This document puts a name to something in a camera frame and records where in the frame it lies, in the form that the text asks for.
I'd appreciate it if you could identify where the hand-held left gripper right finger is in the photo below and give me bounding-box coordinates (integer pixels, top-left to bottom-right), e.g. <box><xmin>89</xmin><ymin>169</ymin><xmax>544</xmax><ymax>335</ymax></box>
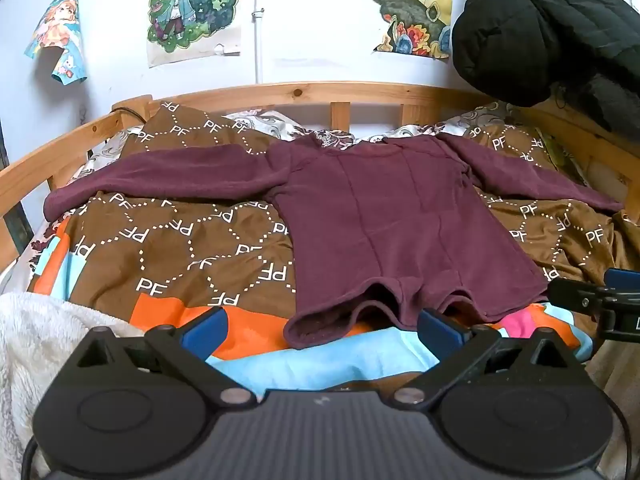
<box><xmin>392</xmin><ymin>309</ymin><xmax>582</xmax><ymax>407</ymax></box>

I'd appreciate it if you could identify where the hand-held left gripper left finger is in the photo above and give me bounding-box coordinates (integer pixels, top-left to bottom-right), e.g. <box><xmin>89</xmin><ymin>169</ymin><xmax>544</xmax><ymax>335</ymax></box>
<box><xmin>67</xmin><ymin>306</ymin><xmax>257</xmax><ymax>407</ymax></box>

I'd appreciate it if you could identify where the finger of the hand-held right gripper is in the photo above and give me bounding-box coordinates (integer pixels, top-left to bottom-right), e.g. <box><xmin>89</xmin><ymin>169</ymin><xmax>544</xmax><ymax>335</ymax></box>
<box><xmin>547</xmin><ymin>268</ymin><xmax>640</xmax><ymax>320</ymax></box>

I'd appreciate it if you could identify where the maroon long-sleeved sweater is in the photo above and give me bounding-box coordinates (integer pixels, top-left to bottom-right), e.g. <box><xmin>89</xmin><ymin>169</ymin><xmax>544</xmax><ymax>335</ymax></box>
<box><xmin>44</xmin><ymin>135</ymin><xmax>625</xmax><ymax>352</ymax></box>

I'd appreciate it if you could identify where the brown patterned blanket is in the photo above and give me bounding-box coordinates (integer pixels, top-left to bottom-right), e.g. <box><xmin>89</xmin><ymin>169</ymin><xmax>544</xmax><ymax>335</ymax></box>
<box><xmin>27</xmin><ymin>100</ymin><xmax>640</xmax><ymax>393</ymax></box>

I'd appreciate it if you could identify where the white fluffy blanket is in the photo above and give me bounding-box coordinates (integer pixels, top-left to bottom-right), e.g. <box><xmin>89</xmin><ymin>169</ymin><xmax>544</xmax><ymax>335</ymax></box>
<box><xmin>0</xmin><ymin>291</ymin><xmax>146</xmax><ymax>480</ymax></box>

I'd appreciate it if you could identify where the white floral bed sheet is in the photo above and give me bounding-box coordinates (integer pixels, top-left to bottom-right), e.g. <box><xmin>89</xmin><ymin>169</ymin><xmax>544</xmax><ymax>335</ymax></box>
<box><xmin>30</xmin><ymin>102</ymin><xmax>591</xmax><ymax>266</ymax></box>

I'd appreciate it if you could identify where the black padded jacket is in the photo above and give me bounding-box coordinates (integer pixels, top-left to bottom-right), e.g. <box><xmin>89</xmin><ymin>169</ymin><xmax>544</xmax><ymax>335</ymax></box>
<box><xmin>451</xmin><ymin>0</ymin><xmax>640</xmax><ymax>133</ymax></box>

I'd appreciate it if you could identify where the black cable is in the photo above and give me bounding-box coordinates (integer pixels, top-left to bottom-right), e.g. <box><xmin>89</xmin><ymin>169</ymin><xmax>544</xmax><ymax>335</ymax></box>
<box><xmin>111</xmin><ymin>105</ymin><xmax>148</xmax><ymax>125</ymax></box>

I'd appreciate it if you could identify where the wooden bed frame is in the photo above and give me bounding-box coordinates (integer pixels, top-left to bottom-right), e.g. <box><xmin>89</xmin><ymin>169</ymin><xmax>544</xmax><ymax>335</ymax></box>
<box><xmin>0</xmin><ymin>81</ymin><xmax>640</xmax><ymax>273</ymax></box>

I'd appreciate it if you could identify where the white wall pipe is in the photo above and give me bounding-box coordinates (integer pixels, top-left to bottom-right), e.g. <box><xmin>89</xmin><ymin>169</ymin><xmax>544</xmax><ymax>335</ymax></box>
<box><xmin>251</xmin><ymin>0</ymin><xmax>266</xmax><ymax>85</ymax></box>

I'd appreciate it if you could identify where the green cartoon figure wall poster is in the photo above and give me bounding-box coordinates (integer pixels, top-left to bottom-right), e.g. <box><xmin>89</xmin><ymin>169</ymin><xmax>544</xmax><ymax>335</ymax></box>
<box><xmin>146</xmin><ymin>0</ymin><xmax>243</xmax><ymax>68</ymax></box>

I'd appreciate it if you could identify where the blue cartoon wall poster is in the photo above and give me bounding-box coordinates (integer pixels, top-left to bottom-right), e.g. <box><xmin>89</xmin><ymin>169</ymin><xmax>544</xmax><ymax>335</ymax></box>
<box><xmin>25</xmin><ymin>0</ymin><xmax>88</xmax><ymax>86</ymax></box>

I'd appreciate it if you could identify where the yellow landscape wall poster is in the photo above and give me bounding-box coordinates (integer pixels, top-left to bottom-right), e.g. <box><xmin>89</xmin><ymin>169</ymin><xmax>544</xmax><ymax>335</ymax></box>
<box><xmin>364</xmin><ymin>0</ymin><xmax>453</xmax><ymax>60</ymax></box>

